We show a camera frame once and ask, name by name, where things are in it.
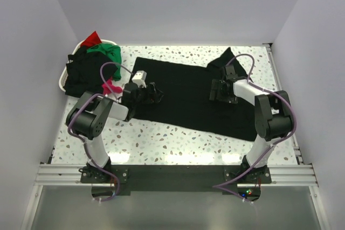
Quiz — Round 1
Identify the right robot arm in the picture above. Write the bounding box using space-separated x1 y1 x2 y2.
210 65 295 183

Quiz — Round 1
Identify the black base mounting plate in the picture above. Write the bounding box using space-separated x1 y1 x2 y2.
80 164 271 197

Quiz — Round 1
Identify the black t-shirt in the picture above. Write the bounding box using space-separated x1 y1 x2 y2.
133 48 257 141

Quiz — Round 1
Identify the pink t-shirt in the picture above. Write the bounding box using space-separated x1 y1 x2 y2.
102 78 122 95

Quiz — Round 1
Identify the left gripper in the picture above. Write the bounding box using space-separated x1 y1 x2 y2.
132 82 163 108

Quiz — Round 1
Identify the right side aluminium rail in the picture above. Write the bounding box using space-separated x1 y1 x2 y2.
263 43 313 166

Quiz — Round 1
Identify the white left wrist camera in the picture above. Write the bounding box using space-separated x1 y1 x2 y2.
132 71 147 88

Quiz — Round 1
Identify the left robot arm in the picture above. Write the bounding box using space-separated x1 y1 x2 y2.
66 82 163 183

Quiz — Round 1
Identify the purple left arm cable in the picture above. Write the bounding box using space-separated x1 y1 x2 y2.
66 62 135 201

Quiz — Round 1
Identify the green t-shirt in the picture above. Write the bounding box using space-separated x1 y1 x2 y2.
85 43 122 83

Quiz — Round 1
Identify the black clothes pile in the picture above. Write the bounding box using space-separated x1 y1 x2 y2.
64 46 118 97

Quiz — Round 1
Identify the red t-shirt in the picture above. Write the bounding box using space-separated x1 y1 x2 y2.
80 31 102 48

